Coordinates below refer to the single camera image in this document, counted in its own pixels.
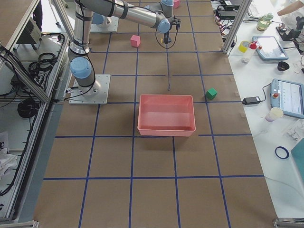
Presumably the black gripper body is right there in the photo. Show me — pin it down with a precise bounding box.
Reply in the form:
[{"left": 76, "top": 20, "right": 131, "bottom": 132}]
[{"left": 163, "top": 32, "right": 171, "bottom": 38}]

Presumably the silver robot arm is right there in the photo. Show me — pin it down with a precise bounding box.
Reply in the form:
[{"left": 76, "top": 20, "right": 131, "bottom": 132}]
[
  {"left": 68, "top": 0, "right": 174, "bottom": 88},
  {"left": 92, "top": 13, "right": 112, "bottom": 28}
]

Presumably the pink foam cube centre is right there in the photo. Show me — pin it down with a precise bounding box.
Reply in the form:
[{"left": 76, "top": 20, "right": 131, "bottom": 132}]
[{"left": 130, "top": 35, "right": 141, "bottom": 48}]

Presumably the pink foam cube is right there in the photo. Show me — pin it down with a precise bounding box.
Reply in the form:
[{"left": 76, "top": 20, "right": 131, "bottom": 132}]
[
  {"left": 173, "top": 0, "right": 180, "bottom": 9},
  {"left": 130, "top": 35, "right": 141, "bottom": 48}
]

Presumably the pink foam cube far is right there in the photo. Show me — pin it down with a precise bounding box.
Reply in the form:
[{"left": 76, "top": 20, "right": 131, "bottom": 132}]
[{"left": 173, "top": 0, "right": 180, "bottom": 9}]

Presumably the green foam cube near bin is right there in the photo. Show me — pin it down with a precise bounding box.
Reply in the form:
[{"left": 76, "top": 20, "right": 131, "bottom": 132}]
[{"left": 205, "top": 87, "right": 218, "bottom": 100}]

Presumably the pink plastic bin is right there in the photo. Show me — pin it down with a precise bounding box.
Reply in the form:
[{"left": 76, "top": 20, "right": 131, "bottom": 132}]
[{"left": 137, "top": 94, "right": 196, "bottom": 137}]

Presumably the yellow tape roll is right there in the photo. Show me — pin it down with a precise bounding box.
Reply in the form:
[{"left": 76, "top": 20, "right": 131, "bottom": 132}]
[{"left": 238, "top": 40, "right": 250, "bottom": 53}]

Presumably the clear squeeze bottle red cap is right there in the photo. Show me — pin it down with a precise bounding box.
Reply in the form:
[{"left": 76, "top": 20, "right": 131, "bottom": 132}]
[{"left": 241, "top": 40, "right": 257, "bottom": 64}]

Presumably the green liquid bottle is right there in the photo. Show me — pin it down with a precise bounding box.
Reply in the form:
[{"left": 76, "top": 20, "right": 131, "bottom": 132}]
[{"left": 256, "top": 12, "right": 274, "bottom": 31}]

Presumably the blue teach pendant far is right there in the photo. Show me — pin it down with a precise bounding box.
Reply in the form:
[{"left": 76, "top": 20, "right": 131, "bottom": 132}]
[{"left": 252, "top": 36, "right": 289, "bottom": 61}]

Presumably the blue teach pendant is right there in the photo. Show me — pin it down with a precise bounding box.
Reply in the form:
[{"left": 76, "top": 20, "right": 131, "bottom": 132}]
[
  {"left": 270, "top": 78, "right": 304, "bottom": 119},
  {"left": 252, "top": 36, "right": 289, "bottom": 61}
]

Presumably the black power adapter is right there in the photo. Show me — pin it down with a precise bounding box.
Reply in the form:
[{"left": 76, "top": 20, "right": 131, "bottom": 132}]
[{"left": 242, "top": 96, "right": 261, "bottom": 105}]

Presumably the white paper cup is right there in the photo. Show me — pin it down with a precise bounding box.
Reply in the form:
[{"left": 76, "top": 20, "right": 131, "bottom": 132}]
[{"left": 265, "top": 107, "right": 284, "bottom": 122}]

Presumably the blue teach pendant near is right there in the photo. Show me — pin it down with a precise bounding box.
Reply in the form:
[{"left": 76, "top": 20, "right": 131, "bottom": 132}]
[{"left": 270, "top": 78, "right": 304, "bottom": 119}]

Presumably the teal cutting mat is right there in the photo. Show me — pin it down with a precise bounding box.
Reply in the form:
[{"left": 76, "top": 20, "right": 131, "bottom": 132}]
[{"left": 291, "top": 138, "right": 304, "bottom": 179}]

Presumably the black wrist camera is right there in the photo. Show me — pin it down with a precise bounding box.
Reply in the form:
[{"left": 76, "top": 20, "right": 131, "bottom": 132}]
[{"left": 171, "top": 16, "right": 181, "bottom": 31}]

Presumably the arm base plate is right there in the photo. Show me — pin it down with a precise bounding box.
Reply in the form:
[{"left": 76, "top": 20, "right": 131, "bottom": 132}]
[
  {"left": 90, "top": 14, "right": 119, "bottom": 33},
  {"left": 68, "top": 74, "right": 111, "bottom": 105}
]

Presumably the aluminium frame post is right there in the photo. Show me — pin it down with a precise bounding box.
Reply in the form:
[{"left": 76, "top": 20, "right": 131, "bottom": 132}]
[{"left": 222, "top": 0, "right": 252, "bottom": 54}]

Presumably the blue tape ring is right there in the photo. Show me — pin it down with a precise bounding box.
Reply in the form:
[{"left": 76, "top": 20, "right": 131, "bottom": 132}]
[{"left": 275, "top": 146, "right": 290, "bottom": 160}]

